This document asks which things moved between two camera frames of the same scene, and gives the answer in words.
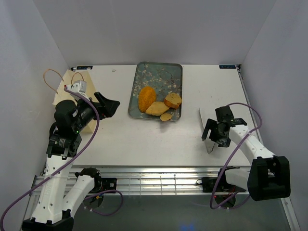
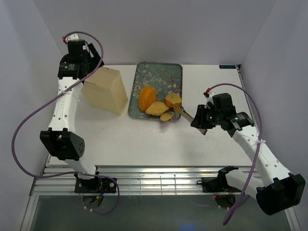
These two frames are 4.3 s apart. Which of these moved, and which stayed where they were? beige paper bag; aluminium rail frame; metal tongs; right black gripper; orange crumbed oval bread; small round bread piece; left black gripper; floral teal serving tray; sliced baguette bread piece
Moved: beige paper bag; metal tongs; left black gripper; right black gripper
Stayed: sliced baguette bread piece; aluminium rail frame; orange crumbed oval bread; small round bread piece; floral teal serving tray
